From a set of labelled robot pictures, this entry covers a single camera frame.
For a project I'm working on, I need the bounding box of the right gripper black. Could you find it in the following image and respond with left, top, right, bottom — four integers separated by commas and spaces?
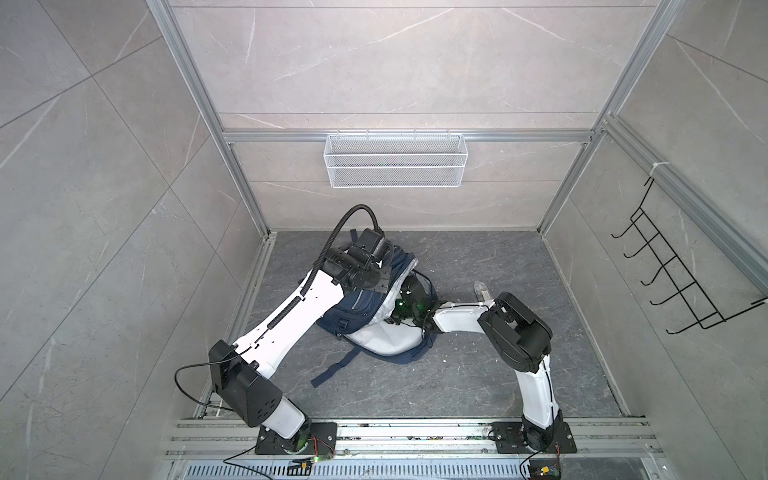
364, 292, 419, 326

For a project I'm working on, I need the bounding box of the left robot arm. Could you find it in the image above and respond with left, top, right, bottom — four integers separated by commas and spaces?
202, 204, 391, 452

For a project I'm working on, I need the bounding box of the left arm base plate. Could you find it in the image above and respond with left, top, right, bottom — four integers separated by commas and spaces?
255, 421, 338, 457

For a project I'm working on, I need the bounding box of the navy blue student backpack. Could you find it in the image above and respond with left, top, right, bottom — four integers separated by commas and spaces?
311, 233, 436, 388

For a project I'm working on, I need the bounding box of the black wire hook rack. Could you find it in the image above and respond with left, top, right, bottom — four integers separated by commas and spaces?
611, 177, 767, 335

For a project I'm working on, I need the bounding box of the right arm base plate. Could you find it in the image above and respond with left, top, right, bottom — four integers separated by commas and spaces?
488, 421, 578, 454

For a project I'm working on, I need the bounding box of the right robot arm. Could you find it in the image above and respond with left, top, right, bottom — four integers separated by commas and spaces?
392, 271, 563, 452

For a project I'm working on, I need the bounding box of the white wire mesh basket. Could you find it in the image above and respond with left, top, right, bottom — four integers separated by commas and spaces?
323, 132, 469, 189

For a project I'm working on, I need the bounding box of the small clear plastic object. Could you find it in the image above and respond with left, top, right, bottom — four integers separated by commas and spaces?
474, 281, 493, 303

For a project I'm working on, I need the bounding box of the aluminium front rail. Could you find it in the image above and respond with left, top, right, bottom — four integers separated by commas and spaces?
156, 418, 676, 479

